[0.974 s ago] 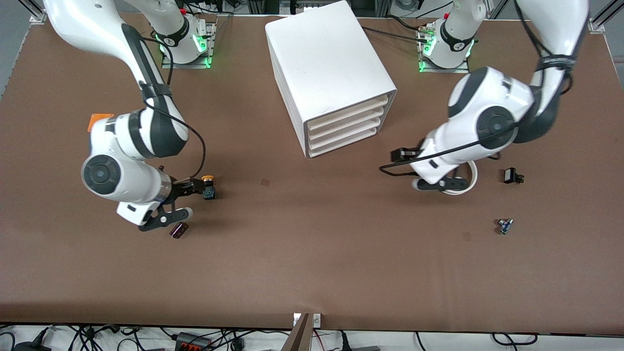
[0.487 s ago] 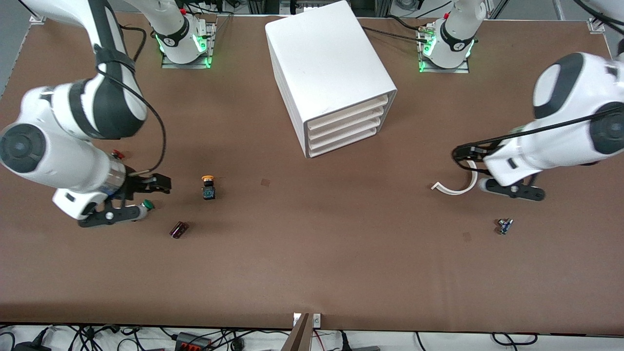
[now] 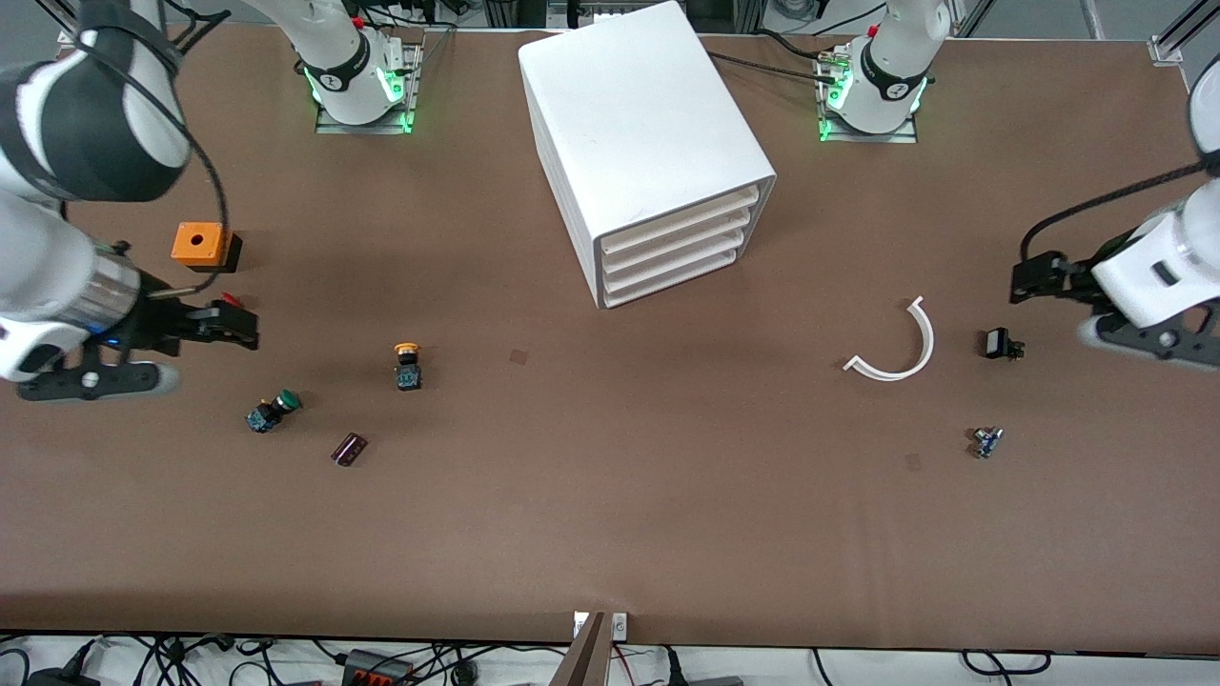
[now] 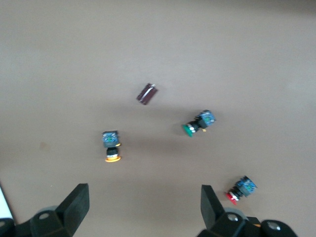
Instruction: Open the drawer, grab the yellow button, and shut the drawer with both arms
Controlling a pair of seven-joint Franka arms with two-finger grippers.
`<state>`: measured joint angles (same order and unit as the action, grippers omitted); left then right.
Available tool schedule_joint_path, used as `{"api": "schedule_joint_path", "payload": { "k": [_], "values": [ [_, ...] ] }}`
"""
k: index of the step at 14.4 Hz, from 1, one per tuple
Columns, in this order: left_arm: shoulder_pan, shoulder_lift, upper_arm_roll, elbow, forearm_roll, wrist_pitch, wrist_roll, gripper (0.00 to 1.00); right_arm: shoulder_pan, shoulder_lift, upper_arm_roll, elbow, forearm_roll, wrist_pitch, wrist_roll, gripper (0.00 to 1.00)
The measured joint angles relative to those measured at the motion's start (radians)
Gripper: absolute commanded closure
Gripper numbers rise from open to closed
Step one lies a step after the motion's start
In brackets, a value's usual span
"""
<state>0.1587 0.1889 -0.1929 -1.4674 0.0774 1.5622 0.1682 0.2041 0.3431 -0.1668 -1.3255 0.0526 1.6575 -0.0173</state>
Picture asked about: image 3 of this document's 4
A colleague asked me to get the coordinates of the black orange power strip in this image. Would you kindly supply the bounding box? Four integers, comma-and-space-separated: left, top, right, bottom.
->
341, 650, 416, 686

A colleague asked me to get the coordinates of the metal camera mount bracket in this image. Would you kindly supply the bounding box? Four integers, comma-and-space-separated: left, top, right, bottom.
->
550, 612, 630, 686

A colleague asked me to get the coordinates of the white plastic drawer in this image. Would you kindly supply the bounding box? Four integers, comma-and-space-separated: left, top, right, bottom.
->
602, 229, 747, 294
598, 187, 760, 258
604, 246, 742, 310
600, 208, 754, 277

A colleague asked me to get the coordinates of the white drawer cabinet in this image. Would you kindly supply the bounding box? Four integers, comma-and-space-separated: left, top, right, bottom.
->
518, 0, 778, 312

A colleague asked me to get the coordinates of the orange button enclosure box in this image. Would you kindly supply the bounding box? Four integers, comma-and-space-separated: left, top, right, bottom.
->
172, 222, 243, 274

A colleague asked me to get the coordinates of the green push button switch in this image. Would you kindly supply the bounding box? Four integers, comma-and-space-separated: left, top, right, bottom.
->
246, 389, 302, 434

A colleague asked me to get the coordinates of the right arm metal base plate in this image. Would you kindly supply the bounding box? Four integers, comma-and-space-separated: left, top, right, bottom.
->
315, 38, 425, 136

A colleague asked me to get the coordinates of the aluminium frame profile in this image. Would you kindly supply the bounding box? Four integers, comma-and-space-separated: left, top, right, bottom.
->
1150, 0, 1207, 66

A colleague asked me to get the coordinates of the white curved plastic strip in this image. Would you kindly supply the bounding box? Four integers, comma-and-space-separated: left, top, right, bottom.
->
844, 295, 936, 382

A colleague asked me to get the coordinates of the black base cable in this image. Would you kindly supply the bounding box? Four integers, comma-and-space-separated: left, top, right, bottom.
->
710, 29, 842, 87

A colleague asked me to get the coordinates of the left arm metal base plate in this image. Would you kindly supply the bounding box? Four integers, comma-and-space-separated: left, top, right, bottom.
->
818, 48, 921, 146

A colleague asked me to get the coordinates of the black looped cable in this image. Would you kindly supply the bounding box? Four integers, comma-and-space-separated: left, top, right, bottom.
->
961, 649, 1055, 678

